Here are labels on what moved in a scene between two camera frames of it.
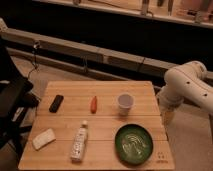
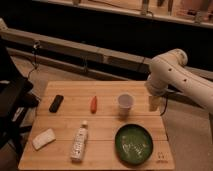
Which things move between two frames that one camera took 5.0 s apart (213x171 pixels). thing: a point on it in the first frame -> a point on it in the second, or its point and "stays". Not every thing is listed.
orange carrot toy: (93, 105) stays
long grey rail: (82, 58) stays
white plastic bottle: (79, 143) stays
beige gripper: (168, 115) -> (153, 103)
